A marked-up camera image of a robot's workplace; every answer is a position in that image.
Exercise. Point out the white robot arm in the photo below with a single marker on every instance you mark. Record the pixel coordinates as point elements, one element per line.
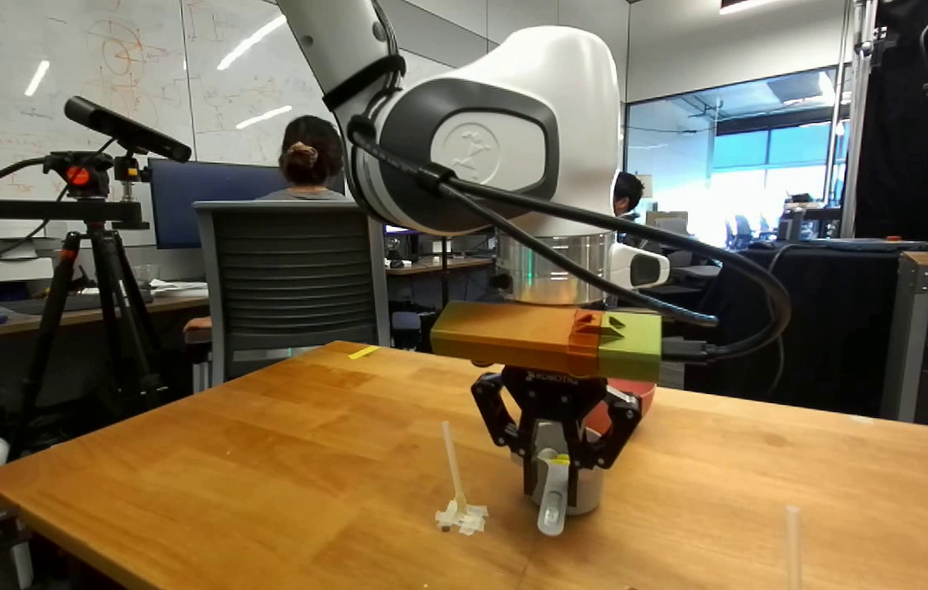
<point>562,85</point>

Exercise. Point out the grey measuring cup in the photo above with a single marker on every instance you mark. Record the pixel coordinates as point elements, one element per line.
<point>552,493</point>

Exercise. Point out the yellow tape strip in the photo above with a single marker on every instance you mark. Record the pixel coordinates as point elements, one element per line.
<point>360,352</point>

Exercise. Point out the grey office chair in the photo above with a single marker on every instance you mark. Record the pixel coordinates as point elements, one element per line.
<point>287,284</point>

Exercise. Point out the black bar camera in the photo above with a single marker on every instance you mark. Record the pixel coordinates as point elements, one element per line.
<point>123,130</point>

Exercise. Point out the black camera tripod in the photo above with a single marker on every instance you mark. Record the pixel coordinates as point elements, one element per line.
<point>104,235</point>

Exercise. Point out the large glass window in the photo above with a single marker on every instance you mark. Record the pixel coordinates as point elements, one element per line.
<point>768,152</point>

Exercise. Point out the white tape patch with stick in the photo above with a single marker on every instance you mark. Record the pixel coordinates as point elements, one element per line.
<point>464,518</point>

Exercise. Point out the blue partition panel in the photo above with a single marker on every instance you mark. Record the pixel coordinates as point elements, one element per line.
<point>212,180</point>

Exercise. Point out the person with dark hair bun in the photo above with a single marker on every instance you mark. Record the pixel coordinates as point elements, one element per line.
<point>311,159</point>

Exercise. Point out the brown office desk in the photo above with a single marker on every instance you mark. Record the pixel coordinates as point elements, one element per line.
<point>3,321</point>

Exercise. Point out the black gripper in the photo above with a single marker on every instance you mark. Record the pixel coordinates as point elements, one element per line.
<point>556,399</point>

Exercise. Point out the black curtain backdrop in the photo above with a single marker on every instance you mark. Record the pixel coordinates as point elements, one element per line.
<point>908,133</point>

